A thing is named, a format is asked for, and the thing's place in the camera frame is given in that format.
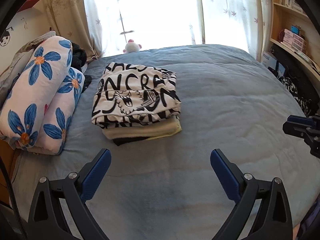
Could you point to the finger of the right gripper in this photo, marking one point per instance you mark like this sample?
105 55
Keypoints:
304 131
300 121

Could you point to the white plush toy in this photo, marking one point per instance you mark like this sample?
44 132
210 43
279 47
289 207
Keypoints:
131 47

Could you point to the white sheer curtain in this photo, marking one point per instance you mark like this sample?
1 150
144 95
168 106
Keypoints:
243 24

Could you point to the wooden bookshelf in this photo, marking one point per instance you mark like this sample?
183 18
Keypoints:
288 14

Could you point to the blue floral folded quilt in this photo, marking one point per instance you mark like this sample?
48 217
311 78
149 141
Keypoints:
37 112

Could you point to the white blue cardboard box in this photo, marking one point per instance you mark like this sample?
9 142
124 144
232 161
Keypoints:
272 64

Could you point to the pink drawer box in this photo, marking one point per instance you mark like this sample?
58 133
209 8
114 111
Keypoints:
294 41

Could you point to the cream fluffy folded sweater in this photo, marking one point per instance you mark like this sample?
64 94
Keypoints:
160 129

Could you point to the beige floral curtain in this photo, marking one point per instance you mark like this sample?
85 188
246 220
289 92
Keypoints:
78 21

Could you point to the white black graffiti jacket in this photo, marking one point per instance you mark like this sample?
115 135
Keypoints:
131 95

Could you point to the black folded garment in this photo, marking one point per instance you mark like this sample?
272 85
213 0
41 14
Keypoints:
121 141

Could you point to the black fuzzy garment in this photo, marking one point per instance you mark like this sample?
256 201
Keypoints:
79 57

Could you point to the black white patterned clothes pile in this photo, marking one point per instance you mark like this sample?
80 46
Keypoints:
288 71

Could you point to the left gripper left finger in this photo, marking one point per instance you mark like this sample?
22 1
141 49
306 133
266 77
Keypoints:
46 218

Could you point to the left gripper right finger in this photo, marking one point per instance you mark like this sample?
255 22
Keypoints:
273 219

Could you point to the blue bed blanket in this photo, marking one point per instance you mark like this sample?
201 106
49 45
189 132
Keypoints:
166 188

